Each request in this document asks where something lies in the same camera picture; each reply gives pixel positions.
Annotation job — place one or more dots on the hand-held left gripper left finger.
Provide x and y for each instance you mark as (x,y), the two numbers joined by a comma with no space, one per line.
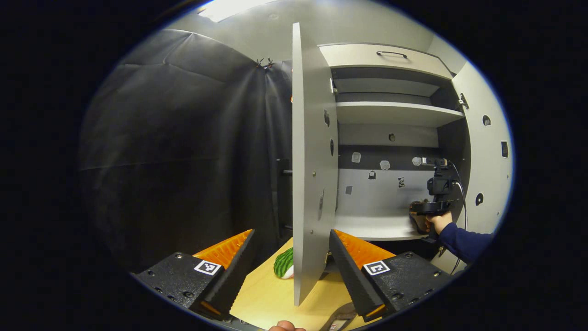
(236,280)

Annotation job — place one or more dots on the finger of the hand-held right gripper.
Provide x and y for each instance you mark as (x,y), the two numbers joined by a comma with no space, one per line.
(418,208)

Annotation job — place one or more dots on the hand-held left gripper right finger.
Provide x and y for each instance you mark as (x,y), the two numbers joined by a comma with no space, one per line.
(351,280)

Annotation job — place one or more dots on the brown shoe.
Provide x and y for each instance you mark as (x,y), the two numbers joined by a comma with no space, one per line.
(340,317)
(420,224)

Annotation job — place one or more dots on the white cabinet door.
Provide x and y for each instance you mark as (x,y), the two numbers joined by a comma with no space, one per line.
(312,161)
(487,161)

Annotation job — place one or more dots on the white shoe cabinet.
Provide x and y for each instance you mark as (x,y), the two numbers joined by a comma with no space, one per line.
(390,135)

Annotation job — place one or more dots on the metal door hinge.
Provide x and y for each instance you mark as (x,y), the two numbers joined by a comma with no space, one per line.
(463,101)

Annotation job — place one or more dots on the white cabinet shelf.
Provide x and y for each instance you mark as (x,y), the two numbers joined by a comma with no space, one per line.
(390,112)

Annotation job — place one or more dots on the green striped toy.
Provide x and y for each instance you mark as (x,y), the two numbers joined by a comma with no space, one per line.
(284,263)

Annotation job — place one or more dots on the black backdrop cloth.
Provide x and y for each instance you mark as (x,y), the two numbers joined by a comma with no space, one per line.
(183,151)

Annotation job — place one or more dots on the black binder clip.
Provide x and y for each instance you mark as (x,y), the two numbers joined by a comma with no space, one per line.
(270,62)
(260,63)

